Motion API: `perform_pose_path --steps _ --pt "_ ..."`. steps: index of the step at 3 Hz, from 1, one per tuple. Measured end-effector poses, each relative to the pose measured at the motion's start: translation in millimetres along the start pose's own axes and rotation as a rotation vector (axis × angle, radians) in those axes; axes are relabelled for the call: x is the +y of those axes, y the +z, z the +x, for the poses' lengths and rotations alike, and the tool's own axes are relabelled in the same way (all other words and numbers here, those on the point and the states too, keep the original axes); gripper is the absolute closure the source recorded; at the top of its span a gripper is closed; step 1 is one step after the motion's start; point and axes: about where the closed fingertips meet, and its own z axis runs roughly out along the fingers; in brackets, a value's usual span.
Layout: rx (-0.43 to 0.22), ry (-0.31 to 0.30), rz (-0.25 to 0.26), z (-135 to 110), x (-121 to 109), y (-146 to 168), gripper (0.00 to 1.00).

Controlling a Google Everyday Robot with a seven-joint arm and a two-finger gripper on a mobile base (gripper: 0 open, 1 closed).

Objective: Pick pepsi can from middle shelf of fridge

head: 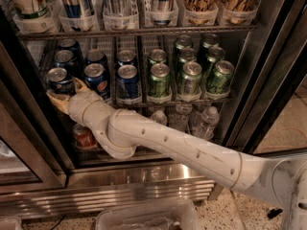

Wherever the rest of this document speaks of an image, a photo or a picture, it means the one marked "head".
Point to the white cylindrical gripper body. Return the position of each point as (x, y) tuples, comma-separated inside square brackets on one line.
[(76, 103)]

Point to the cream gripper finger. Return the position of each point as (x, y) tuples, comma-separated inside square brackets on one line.
[(60, 101), (79, 85)]

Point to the blue pepsi can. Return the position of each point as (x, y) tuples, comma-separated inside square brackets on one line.
[(72, 45), (67, 60), (97, 78), (60, 81), (96, 57)]

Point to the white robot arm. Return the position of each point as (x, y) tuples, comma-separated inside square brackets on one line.
[(280, 181)]

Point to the red soda can left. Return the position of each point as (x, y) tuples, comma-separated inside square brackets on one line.
[(83, 137)]

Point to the green can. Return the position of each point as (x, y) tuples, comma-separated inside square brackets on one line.
[(182, 41), (157, 56), (186, 55), (220, 77), (159, 81), (189, 78), (213, 55), (207, 41)]

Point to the clear water bottle middle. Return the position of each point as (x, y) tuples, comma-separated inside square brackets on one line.
[(179, 116)]

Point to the clear water bottle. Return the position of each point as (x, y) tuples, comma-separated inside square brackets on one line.
[(179, 116), (159, 117), (203, 121)]

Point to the white tall can top left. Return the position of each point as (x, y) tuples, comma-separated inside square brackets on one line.
[(31, 9)]

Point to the blue red bull can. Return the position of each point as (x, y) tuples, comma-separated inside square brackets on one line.
[(160, 10)]

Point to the stainless steel fridge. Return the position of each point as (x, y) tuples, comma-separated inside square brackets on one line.
[(68, 183)]

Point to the glass fridge door right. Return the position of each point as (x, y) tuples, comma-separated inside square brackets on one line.
[(270, 68)]

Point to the clear water bottle left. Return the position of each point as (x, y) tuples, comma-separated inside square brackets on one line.
[(159, 117)]

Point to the clear water bottle right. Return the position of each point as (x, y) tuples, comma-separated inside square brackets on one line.
[(203, 121)]

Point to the clear plastic bin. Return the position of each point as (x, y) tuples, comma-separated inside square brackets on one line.
[(158, 214)]

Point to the black stand leg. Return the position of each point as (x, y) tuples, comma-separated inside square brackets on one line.
[(273, 213)]

